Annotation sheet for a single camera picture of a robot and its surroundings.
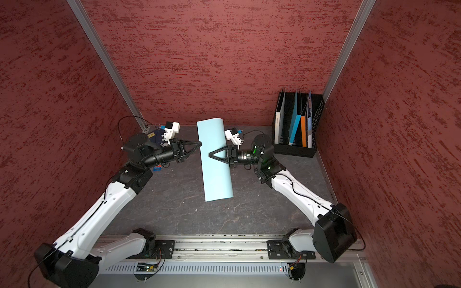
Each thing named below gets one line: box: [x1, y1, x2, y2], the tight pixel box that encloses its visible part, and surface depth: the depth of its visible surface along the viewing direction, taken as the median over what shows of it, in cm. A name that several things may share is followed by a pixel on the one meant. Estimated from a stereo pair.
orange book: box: [300, 115, 307, 148], surface depth 95 cm
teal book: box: [288, 92, 302, 146], surface depth 93 cm
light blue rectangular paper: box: [196, 118, 234, 203], surface depth 62 cm
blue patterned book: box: [306, 90, 313, 149], surface depth 92 cm
